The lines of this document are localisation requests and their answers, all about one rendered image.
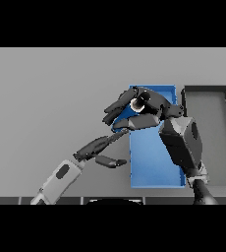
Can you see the dark grey bin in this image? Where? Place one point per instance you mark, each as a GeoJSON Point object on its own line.
{"type": "Point", "coordinates": [213, 138]}

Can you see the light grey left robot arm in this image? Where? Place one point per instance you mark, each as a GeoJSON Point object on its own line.
{"type": "Point", "coordinates": [57, 178]}

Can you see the blue bin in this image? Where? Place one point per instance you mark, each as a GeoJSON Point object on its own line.
{"type": "Point", "coordinates": [154, 157]}

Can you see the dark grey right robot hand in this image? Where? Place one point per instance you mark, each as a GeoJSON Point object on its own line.
{"type": "Point", "coordinates": [151, 106]}

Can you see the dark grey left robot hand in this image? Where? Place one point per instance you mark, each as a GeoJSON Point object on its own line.
{"type": "Point", "coordinates": [97, 147]}

